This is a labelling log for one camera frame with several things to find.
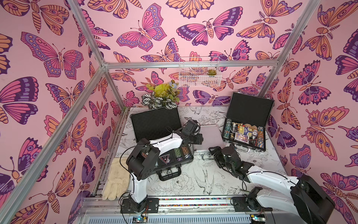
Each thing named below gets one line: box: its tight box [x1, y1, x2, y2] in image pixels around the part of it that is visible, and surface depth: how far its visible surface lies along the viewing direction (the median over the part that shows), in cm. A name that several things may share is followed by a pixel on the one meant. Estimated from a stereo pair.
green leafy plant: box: [145, 79, 181, 103], surface depth 104 cm
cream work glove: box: [101, 157, 131, 201], surface depth 80 cm
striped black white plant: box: [140, 91, 178, 110], surface depth 94 cm
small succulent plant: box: [206, 69, 217, 76], surface depth 94 cm
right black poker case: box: [221, 92, 276, 154], surface depth 102 cm
